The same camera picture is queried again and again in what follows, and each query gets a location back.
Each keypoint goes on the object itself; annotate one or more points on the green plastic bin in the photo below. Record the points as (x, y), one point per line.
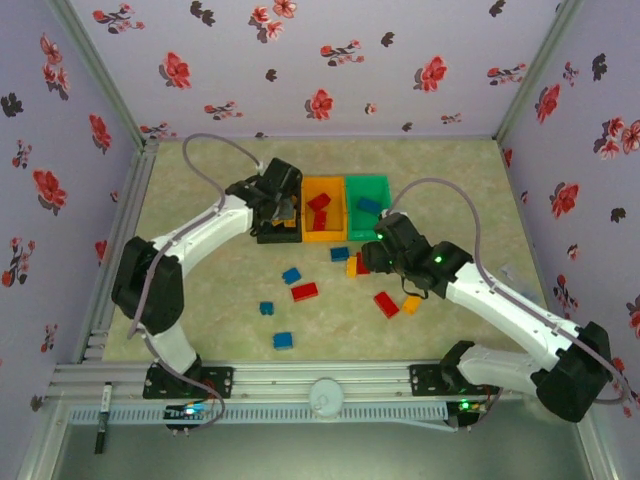
(362, 225)

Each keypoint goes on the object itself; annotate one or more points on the black plastic bin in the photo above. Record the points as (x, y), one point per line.
(280, 237)

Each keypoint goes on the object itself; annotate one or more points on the yellow lego brick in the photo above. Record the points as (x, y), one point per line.
(286, 223)
(352, 267)
(411, 305)

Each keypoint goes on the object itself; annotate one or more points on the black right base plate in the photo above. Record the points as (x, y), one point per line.
(425, 380)

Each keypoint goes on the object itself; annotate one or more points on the aluminium frame leg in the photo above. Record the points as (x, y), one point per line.
(42, 440)
(595, 450)

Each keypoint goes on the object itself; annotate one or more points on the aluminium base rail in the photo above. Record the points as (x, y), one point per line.
(280, 380)

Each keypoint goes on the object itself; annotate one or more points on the right controller circuit board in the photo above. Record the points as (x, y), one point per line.
(467, 407)

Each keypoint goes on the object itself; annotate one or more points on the white round cap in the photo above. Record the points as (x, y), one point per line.
(326, 397)

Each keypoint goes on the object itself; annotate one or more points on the orange plastic bin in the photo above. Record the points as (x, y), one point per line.
(320, 237)

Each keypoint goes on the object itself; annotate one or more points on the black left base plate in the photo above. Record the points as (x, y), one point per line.
(220, 382)

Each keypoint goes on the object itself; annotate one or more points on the black marker pen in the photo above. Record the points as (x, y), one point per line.
(103, 415)

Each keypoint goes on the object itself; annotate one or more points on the aluminium corner post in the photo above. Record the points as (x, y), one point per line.
(105, 75)
(533, 75)

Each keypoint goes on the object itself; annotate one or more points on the aluminium side rail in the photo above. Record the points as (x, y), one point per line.
(129, 225)

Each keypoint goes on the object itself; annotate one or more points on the left controller circuit board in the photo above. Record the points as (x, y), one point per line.
(187, 412)

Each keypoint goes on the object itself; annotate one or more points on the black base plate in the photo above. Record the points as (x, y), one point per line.
(220, 382)
(425, 380)

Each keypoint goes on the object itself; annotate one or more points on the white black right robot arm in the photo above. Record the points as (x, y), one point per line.
(510, 310)

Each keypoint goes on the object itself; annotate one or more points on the long red lego brick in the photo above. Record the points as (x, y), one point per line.
(386, 305)
(305, 292)
(319, 201)

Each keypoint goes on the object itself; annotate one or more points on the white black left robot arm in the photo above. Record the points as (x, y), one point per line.
(210, 225)

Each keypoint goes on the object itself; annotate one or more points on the blue lego brick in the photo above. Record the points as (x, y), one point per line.
(266, 308)
(284, 341)
(292, 276)
(368, 205)
(339, 254)

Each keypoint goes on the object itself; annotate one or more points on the controller circuit board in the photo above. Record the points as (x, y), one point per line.
(467, 407)
(187, 412)

